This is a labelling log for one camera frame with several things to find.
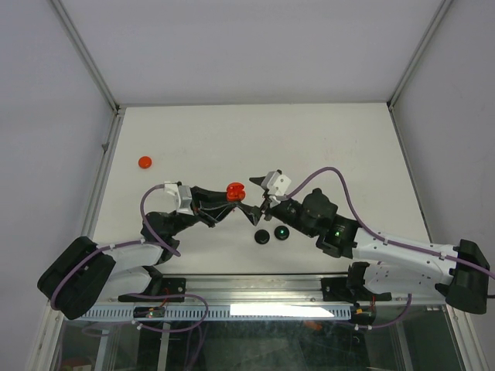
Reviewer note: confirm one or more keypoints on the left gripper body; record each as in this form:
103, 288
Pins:
201, 214

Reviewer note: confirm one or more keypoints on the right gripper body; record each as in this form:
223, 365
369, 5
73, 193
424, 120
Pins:
266, 209

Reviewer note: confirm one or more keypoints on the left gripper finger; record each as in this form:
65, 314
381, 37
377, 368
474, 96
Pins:
207, 196
220, 211

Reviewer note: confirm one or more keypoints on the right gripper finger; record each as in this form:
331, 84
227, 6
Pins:
253, 213
261, 181

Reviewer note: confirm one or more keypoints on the red case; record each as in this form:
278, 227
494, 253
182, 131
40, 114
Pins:
145, 162
236, 191

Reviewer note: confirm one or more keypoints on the black case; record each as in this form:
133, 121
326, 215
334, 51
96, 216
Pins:
281, 232
262, 236

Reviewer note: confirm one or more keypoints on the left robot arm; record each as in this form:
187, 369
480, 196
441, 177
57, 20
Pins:
86, 272

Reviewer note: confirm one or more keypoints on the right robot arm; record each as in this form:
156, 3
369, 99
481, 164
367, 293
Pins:
382, 263

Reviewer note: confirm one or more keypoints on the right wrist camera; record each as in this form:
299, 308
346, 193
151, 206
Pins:
275, 184

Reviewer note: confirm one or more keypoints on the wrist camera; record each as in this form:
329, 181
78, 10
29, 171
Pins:
182, 197
275, 184

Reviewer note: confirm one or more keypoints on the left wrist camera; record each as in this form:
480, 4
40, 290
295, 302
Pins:
182, 197

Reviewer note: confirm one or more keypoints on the aluminium mounting rail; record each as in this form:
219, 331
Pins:
251, 286

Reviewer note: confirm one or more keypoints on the slotted cable duct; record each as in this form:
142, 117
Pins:
234, 312

